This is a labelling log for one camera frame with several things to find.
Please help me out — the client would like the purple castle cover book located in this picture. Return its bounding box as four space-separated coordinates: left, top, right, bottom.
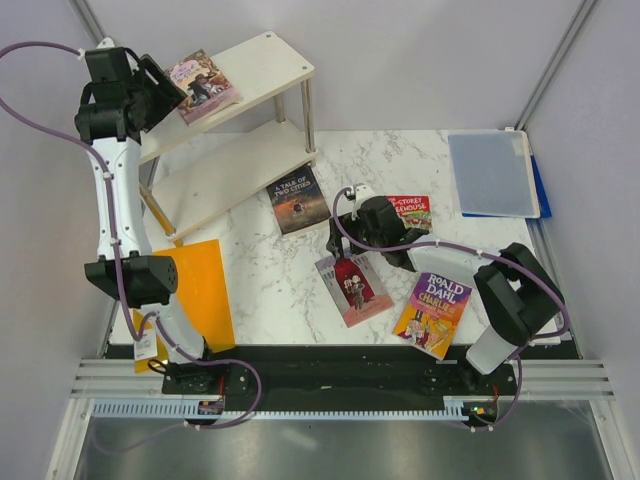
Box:
315 250 394 328

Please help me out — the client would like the Taming of the Shrew book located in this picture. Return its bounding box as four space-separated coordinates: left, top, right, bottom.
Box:
166 49 243 125

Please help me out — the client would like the dark Tale of Two Cities book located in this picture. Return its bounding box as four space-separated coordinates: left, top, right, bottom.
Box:
266 164 331 237

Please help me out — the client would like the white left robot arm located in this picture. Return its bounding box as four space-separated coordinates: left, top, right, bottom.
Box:
75 38 220 393

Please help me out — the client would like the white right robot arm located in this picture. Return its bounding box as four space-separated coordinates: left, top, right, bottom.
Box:
327 184 570 394

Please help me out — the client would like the red 13-Storey Treehouse book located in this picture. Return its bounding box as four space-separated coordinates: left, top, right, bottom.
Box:
388 195 433 233

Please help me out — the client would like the white two-tier shelf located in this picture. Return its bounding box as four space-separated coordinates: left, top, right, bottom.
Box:
141 31 318 249

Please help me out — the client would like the Roald Dahl Charlie book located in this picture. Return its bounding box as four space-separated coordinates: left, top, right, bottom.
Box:
392 273 472 360

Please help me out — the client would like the translucent blue file folder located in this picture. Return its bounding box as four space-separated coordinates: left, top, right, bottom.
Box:
448 129 541 219

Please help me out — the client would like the orange plastic file folder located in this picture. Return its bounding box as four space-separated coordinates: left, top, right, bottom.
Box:
131 240 236 374

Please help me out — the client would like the blue file folder underneath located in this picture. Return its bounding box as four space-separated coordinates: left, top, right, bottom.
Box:
461 155 552 219

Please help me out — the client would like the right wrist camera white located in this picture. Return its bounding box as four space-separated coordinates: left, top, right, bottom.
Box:
343 183 376 220

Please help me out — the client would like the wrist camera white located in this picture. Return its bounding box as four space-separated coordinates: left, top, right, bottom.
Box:
96 37 117 49
343 183 376 220

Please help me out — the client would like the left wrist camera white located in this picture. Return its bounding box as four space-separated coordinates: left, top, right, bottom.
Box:
96 37 117 49

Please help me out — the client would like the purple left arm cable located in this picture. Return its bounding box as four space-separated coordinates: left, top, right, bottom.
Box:
0 42 264 456

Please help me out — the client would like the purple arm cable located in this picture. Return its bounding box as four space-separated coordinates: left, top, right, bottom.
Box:
0 42 264 456
332 187 571 434

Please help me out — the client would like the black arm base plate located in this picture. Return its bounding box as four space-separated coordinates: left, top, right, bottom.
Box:
162 345 516 412

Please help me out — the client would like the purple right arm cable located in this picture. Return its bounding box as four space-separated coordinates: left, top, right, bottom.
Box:
332 187 571 434

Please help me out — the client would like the aluminium frame rail front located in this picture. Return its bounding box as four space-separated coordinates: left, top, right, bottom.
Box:
71 358 614 400

